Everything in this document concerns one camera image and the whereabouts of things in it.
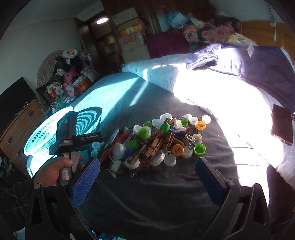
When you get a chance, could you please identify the person's left hand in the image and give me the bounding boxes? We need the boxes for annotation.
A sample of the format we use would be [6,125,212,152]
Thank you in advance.
[33,157,74,187]

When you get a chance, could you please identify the white perforated plastic basket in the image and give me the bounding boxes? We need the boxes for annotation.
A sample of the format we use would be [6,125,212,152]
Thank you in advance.
[23,107,74,177]

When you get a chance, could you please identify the green open bottle cap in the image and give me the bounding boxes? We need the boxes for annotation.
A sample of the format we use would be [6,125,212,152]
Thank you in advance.
[194,143,206,156]

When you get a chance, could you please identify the red toothpaste tube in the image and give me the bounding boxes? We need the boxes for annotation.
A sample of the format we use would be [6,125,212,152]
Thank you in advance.
[100,128,130,163]

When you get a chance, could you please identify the wooden drawer cabinet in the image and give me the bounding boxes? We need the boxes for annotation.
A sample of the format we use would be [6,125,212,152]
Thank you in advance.
[1,100,46,176]

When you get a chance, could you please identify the white bottle cap front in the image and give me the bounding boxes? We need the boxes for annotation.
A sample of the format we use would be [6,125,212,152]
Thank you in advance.
[164,155,177,167]

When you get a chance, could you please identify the white bottle cap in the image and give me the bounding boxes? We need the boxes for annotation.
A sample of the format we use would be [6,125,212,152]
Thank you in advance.
[164,155,177,167]
[201,114,211,124]

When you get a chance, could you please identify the orange bottle cap with writing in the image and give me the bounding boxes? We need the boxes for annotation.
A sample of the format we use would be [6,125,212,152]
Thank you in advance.
[171,144,184,157]

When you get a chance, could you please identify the metal clip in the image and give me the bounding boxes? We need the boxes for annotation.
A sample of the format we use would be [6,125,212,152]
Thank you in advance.
[185,133,202,149]

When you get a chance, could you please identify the blue bottle cap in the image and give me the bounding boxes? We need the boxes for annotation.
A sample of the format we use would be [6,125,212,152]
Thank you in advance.
[123,148,135,160]

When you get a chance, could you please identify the orange open bottle cap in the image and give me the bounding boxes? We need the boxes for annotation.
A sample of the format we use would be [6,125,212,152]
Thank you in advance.
[195,120,207,131]

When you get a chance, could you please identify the black television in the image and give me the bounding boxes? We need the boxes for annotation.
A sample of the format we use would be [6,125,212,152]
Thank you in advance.
[0,77,36,134]

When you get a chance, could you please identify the white bottle cap far right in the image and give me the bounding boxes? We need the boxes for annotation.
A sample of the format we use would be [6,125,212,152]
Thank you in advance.
[201,114,211,124]

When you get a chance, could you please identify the green bottle cap centre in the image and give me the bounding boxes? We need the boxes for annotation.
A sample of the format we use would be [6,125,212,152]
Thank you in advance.
[138,126,152,140]

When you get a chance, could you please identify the wooden clothespin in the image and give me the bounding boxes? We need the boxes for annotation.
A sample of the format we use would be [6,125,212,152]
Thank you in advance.
[138,138,162,161]

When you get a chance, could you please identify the white quilt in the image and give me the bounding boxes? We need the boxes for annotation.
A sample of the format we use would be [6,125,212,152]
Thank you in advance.
[122,54,294,186]

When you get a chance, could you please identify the dark smartphone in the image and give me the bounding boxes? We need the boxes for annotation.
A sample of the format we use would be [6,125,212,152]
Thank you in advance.
[271,104,293,146]

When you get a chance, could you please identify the stacked cardboard boxes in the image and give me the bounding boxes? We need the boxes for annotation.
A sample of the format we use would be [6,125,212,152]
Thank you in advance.
[112,8,150,64]

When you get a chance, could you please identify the ceiling lamp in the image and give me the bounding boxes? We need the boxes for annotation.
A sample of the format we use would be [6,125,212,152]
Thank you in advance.
[96,16,108,25]

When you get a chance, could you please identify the purple down jacket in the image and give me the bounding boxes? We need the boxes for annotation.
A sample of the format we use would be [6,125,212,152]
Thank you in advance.
[185,42,294,112]

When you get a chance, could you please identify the wooden headboard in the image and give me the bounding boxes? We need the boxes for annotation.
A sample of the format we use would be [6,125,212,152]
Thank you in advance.
[240,20,294,65]

